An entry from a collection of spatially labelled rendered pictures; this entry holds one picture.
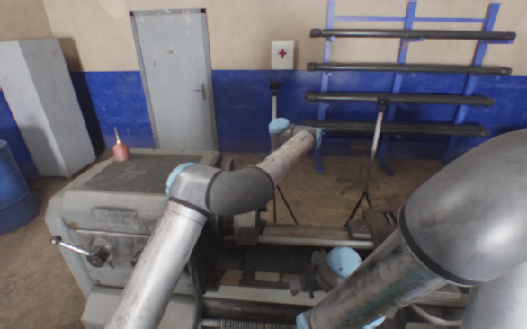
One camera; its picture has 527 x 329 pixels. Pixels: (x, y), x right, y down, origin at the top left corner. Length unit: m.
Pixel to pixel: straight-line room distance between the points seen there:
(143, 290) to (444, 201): 0.60
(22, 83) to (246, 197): 3.94
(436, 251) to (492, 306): 0.20
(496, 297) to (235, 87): 3.93
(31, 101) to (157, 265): 3.86
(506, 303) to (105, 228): 1.16
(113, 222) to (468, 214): 1.09
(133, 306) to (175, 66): 3.87
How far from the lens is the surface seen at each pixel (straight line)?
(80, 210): 1.23
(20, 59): 4.29
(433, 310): 1.28
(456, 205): 0.31
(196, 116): 4.39
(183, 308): 1.33
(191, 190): 0.69
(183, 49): 4.24
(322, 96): 3.73
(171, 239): 0.68
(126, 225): 1.14
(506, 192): 0.31
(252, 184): 0.66
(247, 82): 4.09
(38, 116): 4.43
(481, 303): 0.52
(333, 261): 0.80
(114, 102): 5.02
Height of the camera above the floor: 1.89
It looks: 28 degrees down
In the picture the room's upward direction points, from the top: 1 degrees counter-clockwise
